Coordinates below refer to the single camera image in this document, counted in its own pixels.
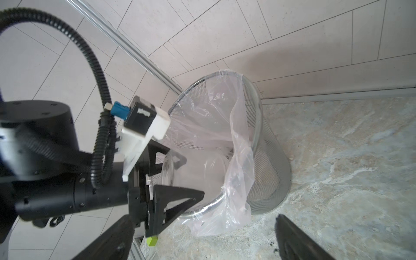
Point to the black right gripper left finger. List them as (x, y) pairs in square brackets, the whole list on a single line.
[(114, 244)]

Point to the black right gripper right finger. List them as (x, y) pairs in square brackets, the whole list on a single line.
[(294, 244)]

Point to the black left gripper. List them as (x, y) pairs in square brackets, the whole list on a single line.
[(159, 207)]

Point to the green lidded rice jar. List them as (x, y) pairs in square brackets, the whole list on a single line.
[(195, 169)]

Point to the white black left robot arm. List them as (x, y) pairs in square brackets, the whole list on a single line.
[(44, 175)]

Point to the small green cube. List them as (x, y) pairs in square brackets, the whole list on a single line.
[(151, 241)]

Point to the clear plastic bin liner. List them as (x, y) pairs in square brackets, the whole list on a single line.
[(230, 210)]

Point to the metal mesh waste bin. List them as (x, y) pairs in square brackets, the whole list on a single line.
[(260, 156)]

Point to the aluminium corner profile left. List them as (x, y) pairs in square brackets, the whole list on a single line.
[(110, 31)]

